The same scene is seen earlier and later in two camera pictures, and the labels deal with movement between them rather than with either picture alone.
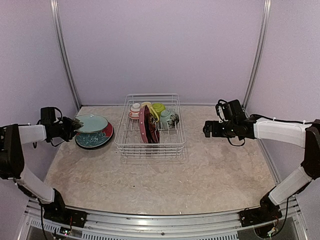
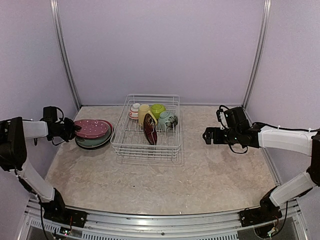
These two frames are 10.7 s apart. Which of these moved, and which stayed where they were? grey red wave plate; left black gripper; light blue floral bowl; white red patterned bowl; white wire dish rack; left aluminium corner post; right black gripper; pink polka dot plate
Moved: grey red wave plate; right black gripper; pink polka dot plate
Stayed: white red patterned bowl; white wire dish rack; left black gripper; left aluminium corner post; light blue floral bowl
